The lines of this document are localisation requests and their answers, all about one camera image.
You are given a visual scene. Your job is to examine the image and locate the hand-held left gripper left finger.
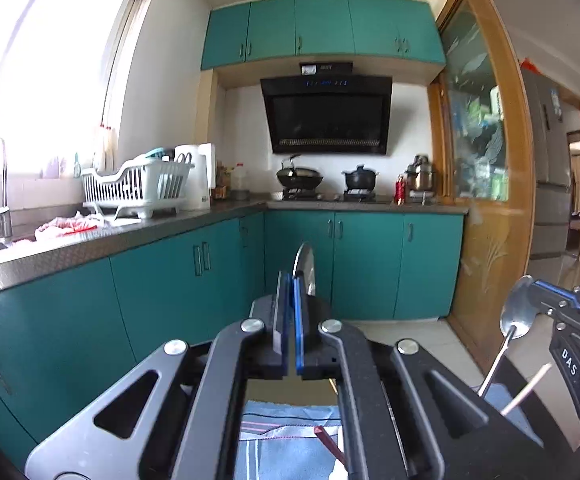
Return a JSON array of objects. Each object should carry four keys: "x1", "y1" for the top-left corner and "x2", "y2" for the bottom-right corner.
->
[{"x1": 25, "y1": 271, "x2": 292, "y2": 480}]

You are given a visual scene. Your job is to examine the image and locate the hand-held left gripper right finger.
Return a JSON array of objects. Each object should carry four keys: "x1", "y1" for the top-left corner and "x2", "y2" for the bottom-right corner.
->
[{"x1": 294, "y1": 276, "x2": 547, "y2": 480}]

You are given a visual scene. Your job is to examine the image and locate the metal spoon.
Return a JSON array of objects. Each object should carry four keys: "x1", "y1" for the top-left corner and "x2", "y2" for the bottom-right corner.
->
[
  {"x1": 292, "y1": 241, "x2": 318, "y2": 297},
  {"x1": 477, "y1": 275, "x2": 537, "y2": 399}
]

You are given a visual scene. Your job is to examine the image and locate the white chopstick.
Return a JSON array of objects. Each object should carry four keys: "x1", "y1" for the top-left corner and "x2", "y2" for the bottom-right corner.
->
[{"x1": 501, "y1": 363, "x2": 554, "y2": 416}]

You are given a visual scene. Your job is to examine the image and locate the red-brown chopstick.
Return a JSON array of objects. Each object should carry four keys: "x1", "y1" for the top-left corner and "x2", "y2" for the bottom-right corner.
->
[{"x1": 314, "y1": 425, "x2": 349, "y2": 467}]

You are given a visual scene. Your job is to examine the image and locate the blue striped cloth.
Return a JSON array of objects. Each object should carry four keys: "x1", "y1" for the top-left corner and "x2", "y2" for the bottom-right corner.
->
[{"x1": 234, "y1": 395, "x2": 543, "y2": 480}]

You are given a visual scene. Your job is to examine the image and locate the silver refrigerator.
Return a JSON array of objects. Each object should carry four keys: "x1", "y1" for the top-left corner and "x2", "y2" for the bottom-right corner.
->
[{"x1": 519, "y1": 66, "x2": 574, "y2": 262}]

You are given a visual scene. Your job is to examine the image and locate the wooden framed glass door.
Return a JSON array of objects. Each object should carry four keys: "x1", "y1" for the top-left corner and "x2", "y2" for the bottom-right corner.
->
[{"x1": 426, "y1": 0, "x2": 537, "y2": 377}]

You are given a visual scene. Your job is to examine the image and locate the gas stove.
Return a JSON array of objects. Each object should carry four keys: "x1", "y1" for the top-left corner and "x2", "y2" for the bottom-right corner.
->
[{"x1": 270, "y1": 187, "x2": 394, "y2": 205}]

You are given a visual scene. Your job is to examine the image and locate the cooking oil bottle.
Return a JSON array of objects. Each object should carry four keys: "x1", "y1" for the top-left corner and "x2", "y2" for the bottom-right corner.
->
[{"x1": 232, "y1": 162, "x2": 251, "y2": 201}]

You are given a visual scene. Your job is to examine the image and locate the black wok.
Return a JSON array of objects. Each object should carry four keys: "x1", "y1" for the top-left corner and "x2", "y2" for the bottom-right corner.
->
[{"x1": 275, "y1": 153, "x2": 325, "y2": 189}]

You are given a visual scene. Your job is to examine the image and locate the group of sauce bottles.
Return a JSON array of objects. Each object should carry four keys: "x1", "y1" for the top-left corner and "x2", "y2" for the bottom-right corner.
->
[{"x1": 211, "y1": 164, "x2": 234, "y2": 200}]

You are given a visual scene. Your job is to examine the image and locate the black cooking pot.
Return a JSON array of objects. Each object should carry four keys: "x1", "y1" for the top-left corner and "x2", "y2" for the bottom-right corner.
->
[{"x1": 342, "y1": 163, "x2": 380, "y2": 192}]

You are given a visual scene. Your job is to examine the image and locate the teal lower cabinets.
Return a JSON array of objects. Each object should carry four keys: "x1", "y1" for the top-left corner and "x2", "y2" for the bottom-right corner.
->
[{"x1": 0, "y1": 208, "x2": 466, "y2": 471}]

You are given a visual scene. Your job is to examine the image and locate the teal cabinets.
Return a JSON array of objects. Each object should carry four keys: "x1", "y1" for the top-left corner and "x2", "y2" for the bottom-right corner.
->
[
  {"x1": 0, "y1": 208, "x2": 466, "y2": 471},
  {"x1": 200, "y1": 0, "x2": 447, "y2": 72}
]

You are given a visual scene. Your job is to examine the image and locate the white electric kettle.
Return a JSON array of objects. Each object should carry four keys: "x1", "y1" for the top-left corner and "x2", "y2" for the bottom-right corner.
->
[{"x1": 174, "y1": 142, "x2": 217, "y2": 211}]

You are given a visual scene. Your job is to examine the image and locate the stainless steel pot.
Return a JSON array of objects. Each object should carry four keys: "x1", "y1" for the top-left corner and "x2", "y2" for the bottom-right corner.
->
[{"x1": 404, "y1": 154, "x2": 439, "y2": 194}]

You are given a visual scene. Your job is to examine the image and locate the white dish rack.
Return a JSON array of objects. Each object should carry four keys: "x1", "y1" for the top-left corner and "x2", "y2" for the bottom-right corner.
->
[{"x1": 80, "y1": 156, "x2": 194, "y2": 220}]

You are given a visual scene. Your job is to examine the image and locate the black range hood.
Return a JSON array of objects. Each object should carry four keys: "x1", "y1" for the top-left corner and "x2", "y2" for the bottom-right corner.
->
[{"x1": 260, "y1": 61, "x2": 394, "y2": 156}]

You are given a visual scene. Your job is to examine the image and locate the pink rag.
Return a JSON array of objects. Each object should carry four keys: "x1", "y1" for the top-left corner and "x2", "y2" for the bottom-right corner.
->
[{"x1": 34, "y1": 213, "x2": 107, "y2": 242}]

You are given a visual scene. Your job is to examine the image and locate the teal upper cabinets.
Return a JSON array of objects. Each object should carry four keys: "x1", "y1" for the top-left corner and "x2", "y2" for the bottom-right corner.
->
[{"x1": 200, "y1": 0, "x2": 447, "y2": 72}]

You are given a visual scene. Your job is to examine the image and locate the window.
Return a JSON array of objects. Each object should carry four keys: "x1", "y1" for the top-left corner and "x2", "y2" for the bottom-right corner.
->
[{"x1": 0, "y1": 0, "x2": 157, "y2": 183}]

